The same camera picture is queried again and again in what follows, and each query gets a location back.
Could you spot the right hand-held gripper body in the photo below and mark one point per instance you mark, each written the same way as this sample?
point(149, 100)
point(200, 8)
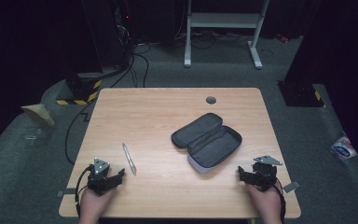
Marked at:
point(264, 175)

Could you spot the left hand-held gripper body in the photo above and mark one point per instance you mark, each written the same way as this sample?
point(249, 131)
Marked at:
point(98, 180)

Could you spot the silver pen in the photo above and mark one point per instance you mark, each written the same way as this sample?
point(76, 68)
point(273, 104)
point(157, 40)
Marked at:
point(129, 159)

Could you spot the dark grey pencil case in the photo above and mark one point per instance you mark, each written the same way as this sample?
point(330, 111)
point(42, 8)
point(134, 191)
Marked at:
point(206, 142)

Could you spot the grey tape strip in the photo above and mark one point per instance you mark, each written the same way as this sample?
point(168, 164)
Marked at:
point(291, 186)
point(66, 193)

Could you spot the white blue packet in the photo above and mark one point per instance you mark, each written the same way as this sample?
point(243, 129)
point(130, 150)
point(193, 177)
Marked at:
point(343, 148)

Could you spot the brown cardboard piece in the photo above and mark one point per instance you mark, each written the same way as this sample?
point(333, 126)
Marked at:
point(39, 114)

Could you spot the black yellow striped stand base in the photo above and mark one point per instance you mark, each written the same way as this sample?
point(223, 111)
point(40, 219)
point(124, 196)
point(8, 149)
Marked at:
point(80, 93)

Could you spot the small red object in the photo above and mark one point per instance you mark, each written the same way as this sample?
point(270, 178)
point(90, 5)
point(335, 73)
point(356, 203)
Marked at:
point(281, 38)

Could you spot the black computer tower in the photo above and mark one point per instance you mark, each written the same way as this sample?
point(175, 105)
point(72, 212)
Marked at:
point(112, 34)

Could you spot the white metal stand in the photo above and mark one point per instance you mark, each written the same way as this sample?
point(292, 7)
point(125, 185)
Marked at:
point(223, 21)

